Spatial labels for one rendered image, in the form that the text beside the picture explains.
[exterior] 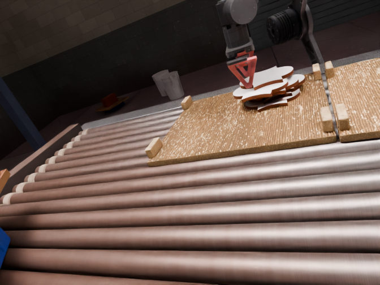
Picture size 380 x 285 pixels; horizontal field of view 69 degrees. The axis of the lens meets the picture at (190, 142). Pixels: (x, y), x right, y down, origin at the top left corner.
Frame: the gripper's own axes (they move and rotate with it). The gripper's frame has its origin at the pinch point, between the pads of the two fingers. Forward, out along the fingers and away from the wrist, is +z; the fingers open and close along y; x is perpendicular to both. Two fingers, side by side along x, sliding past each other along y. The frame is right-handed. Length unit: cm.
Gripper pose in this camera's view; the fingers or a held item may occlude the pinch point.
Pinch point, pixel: (247, 78)
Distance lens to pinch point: 75.7
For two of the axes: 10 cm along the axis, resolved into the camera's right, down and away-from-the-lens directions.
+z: 3.4, 8.3, 4.4
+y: -1.5, 5.0, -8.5
